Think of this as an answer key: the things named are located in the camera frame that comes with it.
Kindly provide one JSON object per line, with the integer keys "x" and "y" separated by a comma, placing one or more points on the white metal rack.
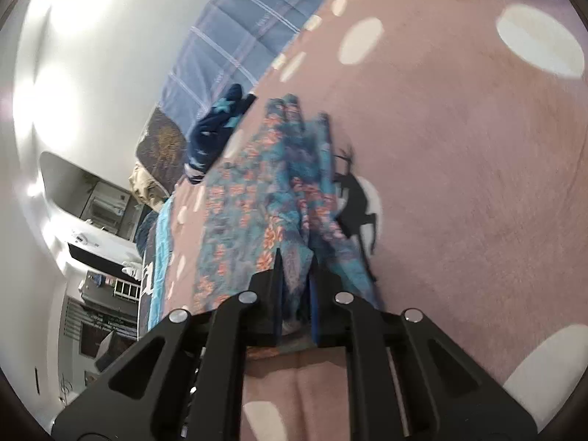
{"x": 131, "y": 288}

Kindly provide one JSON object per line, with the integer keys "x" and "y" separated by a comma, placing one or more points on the navy star-print garment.
{"x": 211, "y": 133}

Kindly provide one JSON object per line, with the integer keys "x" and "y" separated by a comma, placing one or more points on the dark pillow with golden print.
{"x": 163, "y": 147}

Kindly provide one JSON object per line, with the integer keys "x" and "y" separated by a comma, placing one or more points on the dark cabinet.
{"x": 99, "y": 296}

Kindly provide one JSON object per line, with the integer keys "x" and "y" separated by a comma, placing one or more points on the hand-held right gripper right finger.
{"x": 314, "y": 312}

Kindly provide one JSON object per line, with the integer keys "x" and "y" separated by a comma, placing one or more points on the teal floral garment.
{"x": 257, "y": 193}

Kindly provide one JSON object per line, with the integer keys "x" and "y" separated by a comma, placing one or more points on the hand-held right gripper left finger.
{"x": 278, "y": 312}

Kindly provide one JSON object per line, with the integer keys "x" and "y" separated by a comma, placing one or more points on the dark blue fuzzy blanket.
{"x": 146, "y": 234}

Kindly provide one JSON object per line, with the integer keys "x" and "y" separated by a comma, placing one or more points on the blue plaid pillow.
{"x": 257, "y": 18}

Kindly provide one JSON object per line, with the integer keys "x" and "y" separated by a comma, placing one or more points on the light blue blanket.
{"x": 161, "y": 248}

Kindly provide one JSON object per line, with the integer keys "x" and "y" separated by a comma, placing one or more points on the pink polka dot bedsheet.
{"x": 459, "y": 147}

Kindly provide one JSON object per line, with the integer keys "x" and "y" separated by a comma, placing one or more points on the beige knit cloth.
{"x": 144, "y": 183}

